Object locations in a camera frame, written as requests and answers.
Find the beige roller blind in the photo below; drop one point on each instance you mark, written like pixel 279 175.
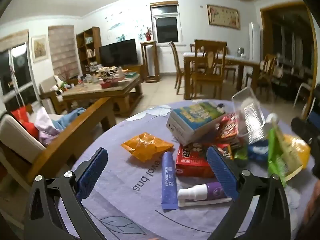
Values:
pixel 62 52

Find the orange snack packet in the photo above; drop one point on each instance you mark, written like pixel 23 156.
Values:
pixel 145 147

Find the red box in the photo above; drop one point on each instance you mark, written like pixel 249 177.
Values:
pixel 112 82

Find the plush toys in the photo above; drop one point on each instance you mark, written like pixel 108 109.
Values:
pixel 60 85

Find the red cushion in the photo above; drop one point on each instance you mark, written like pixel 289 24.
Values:
pixel 22 117

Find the wooden sofa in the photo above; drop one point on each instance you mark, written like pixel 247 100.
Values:
pixel 82 122

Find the large red snack packet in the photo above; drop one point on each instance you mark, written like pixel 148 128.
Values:
pixel 190 165

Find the white plastic chair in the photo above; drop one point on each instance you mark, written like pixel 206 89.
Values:
pixel 301 90

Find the wooden bookshelf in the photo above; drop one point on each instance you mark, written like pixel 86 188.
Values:
pixel 96 40

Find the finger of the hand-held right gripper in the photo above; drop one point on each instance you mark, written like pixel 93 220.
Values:
pixel 316 170
pixel 301 128

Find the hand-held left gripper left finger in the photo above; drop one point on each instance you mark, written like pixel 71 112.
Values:
pixel 93 171

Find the white carved ornament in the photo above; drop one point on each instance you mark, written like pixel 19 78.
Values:
pixel 110 72

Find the yellow snack packet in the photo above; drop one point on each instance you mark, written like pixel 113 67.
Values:
pixel 301 152

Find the blue white packet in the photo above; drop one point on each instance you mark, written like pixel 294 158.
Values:
pixel 257 151

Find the tall wooden plant stand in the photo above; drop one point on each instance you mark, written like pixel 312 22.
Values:
pixel 148 43

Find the green spout pouch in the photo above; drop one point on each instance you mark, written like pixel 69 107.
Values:
pixel 277 155

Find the pile of pastel clothes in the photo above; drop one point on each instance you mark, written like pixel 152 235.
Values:
pixel 50 125

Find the white framed window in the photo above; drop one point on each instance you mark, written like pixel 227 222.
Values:
pixel 166 27

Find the white radiator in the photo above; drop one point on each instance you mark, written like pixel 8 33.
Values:
pixel 165 60

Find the red vase with plant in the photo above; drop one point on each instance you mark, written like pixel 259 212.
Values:
pixel 148 37

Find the white purple spray bottle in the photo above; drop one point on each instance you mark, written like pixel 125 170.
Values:
pixel 195 192

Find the wooden armchair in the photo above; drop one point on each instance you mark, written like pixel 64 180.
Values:
pixel 47 85

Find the wooden coffee table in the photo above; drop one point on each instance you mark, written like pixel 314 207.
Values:
pixel 100 92

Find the black flat television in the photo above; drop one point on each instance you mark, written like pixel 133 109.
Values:
pixel 117 52

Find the dark green packet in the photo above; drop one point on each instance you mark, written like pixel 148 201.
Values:
pixel 241 155

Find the white framed wall picture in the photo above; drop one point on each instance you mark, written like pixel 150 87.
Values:
pixel 39 48

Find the white box with blue print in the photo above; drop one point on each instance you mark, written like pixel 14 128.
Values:
pixel 195 120

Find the purple floral tablecloth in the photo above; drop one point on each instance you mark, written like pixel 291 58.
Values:
pixel 125 175

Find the gold framed floral picture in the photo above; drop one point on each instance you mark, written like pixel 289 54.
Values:
pixel 222 16

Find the green book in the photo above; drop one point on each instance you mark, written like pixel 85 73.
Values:
pixel 131 74

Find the glass balcony door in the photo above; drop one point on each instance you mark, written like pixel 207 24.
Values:
pixel 20 65

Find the person's right forearm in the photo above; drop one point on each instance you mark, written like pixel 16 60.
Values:
pixel 313 205

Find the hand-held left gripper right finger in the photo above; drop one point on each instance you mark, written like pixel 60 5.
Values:
pixel 221 172

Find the blue stick sachet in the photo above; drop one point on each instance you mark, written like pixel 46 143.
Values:
pixel 168 180

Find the wooden door frame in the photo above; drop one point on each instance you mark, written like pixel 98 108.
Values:
pixel 285 5

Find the wooden dining table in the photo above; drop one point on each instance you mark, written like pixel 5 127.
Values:
pixel 240 61

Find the clear plastic container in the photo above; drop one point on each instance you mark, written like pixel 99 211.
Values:
pixel 250 120

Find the wooden dining chair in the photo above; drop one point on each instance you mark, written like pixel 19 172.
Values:
pixel 208 77
pixel 175 55
pixel 267 65

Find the white standing air conditioner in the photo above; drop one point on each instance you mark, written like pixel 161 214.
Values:
pixel 253 40

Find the small red snack packet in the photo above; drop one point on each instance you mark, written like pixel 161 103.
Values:
pixel 227 130
pixel 225 151

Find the wooden television cabinet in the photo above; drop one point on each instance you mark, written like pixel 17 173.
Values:
pixel 136 71

